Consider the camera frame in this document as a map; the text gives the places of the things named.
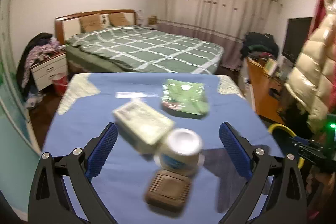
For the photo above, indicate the dark clothes pile on desk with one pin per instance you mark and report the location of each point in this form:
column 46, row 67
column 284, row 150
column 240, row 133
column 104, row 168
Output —
column 257, row 42

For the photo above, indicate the left brown pillow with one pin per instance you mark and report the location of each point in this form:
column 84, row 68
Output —
column 91, row 23

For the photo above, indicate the wooden desk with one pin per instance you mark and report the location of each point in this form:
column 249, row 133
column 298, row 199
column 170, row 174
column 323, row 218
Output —
column 265, row 105

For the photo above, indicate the red quilted jacket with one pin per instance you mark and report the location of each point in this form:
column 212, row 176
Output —
column 322, row 8

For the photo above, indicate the white blue round tub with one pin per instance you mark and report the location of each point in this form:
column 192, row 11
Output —
column 180, row 152

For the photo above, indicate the pink striped curtain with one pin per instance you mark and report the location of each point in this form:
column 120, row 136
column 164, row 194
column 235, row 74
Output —
column 222, row 22

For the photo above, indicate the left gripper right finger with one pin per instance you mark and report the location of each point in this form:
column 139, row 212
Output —
column 274, row 191

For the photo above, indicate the wooden headboard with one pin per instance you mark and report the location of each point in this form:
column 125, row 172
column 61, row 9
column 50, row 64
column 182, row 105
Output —
column 69, row 25

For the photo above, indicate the white nightstand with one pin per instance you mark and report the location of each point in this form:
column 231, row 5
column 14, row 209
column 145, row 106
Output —
column 46, row 70

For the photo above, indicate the brown pillow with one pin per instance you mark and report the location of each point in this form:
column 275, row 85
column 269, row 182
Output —
column 118, row 19
column 91, row 23

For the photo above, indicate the black television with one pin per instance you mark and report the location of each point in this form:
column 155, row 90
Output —
column 296, row 35

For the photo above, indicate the green snack bag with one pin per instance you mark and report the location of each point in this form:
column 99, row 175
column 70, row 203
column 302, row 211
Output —
column 185, row 98

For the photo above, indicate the yellow rimmed trash bin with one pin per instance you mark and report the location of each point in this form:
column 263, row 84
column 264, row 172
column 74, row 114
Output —
column 285, row 138

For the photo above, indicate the green plaid bed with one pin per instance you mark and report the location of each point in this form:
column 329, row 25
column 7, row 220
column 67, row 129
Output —
column 138, row 49

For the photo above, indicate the cream puffer jacket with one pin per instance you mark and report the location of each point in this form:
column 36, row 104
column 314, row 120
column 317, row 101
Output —
column 311, row 80

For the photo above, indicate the clothes pile on nightstand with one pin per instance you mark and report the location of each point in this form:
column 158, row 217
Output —
column 39, row 49

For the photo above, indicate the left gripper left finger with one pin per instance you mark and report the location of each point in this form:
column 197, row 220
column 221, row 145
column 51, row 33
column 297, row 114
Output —
column 49, row 201

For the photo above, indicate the red bucket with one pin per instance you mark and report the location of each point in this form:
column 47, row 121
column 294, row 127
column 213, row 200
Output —
column 60, row 83

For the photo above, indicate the right brown pillow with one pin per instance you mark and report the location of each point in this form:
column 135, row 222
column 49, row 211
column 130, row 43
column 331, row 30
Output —
column 118, row 19

